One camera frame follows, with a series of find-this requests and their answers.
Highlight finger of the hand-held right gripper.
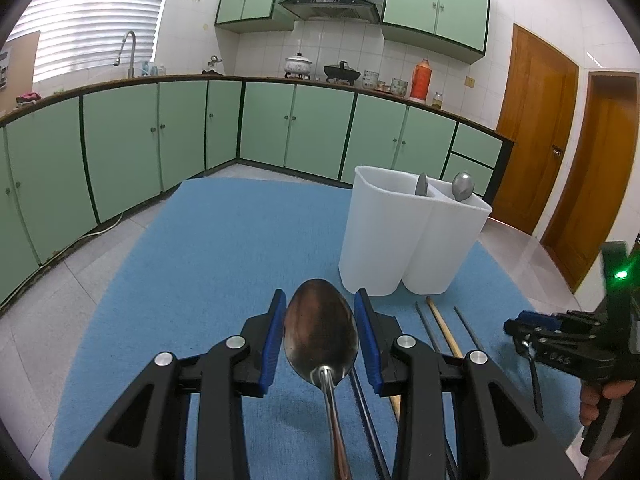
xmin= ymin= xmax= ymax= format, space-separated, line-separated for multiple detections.
xmin=504 ymin=317 xmax=608 ymax=347
xmin=517 ymin=310 xmax=608 ymax=331

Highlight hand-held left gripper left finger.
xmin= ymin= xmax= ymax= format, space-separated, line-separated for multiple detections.
xmin=59 ymin=289 xmax=288 ymax=480

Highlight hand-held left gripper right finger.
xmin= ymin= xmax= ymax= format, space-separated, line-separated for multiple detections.
xmin=353 ymin=289 xmax=581 ymax=480

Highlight large metal spoon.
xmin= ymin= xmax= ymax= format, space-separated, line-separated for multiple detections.
xmin=283 ymin=277 xmax=360 ymax=480

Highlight black chopstick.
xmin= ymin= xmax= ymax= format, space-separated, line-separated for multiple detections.
xmin=522 ymin=341 xmax=545 ymax=420
xmin=453 ymin=306 xmax=485 ymax=352

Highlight grey metal chopstick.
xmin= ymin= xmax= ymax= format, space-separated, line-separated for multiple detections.
xmin=348 ymin=367 xmax=392 ymax=480
xmin=415 ymin=302 xmax=442 ymax=353

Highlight white utensil holder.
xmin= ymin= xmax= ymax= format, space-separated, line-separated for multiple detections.
xmin=339 ymin=164 xmax=493 ymax=296

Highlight person's right hand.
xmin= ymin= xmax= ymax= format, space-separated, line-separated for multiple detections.
xmin=579 ymin=379 xmax=640 ymax=428

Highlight blue tablecloth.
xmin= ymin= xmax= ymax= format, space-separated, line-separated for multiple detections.
xmin=48 ymin=176 xmax=571 ymax=480

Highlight wooden door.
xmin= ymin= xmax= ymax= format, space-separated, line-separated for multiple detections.
xmin=541 ymin=71 xmax=640 ymax=293
xmin=495 ymin=22 xmax=581 ymax=236

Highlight green base cabinets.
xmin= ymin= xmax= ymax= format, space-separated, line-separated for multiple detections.
xmin=0 ymin=74 xmax=515 ymax=311

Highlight orange thermos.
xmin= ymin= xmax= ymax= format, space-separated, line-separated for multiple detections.
xmin=410 ymin=58 xmax=432 ymax=102

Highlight black wok with lid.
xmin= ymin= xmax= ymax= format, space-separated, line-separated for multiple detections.
xmin=323 ymin=61 xmax=362 ymax=85

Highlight white pot with lid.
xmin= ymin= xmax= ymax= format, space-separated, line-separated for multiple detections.
xmin=284 ymin=52 xmax=313 ymax=78

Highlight metal kitchen faucet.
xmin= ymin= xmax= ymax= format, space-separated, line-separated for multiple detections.
xmin=114 ymin=30 xmax=137 ymax=79

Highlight range hood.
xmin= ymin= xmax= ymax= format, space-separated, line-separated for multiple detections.
xmin=278 ymin=0 xmax=381 ymax=25

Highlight white window blinds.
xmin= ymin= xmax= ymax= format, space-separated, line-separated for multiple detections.
xmin=10 ymin=0 xmax=176 ymax=83

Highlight white floor cable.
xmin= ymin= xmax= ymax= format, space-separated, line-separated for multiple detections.
xmin=37 ymin=210 xmax=125 ymax=267

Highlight green wall cabinets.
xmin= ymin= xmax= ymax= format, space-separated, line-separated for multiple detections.
xmin=215 ymin=0 xmax=490 ymax=65

